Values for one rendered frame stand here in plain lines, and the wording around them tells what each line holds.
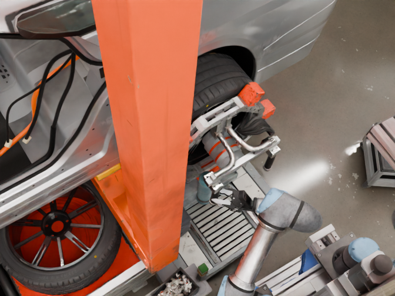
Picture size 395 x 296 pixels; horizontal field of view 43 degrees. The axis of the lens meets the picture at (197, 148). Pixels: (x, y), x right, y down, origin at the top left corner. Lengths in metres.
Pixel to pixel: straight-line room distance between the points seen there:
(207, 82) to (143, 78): 1.26
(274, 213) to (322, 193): 1.56
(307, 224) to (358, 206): 1.59
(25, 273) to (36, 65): 1.03
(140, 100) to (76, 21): 0.69
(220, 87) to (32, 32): 0.93
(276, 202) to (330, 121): 1.90
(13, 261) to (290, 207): 1.47
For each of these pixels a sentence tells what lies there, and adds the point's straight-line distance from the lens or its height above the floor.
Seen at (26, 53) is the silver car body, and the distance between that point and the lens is 2.65.
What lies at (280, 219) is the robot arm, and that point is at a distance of 1.91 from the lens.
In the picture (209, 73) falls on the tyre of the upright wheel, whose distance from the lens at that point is 2.31.
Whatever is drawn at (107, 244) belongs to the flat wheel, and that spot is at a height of 0.50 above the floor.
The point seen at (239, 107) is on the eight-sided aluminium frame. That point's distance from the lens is 2.28.
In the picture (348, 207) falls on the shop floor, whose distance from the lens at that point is 3.46.
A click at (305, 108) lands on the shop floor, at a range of 3.73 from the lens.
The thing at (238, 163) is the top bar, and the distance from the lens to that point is 2.30.
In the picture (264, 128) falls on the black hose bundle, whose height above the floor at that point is 1.04.
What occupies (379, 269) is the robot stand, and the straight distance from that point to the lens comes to 1.64.
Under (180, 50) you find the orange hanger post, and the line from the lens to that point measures 1.04.
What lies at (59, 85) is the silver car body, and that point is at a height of 1.02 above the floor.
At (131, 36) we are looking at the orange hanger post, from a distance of 0.92.
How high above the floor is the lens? 3.03
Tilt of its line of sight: 62 degrees down
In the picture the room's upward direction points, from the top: 7 degrees clockwise
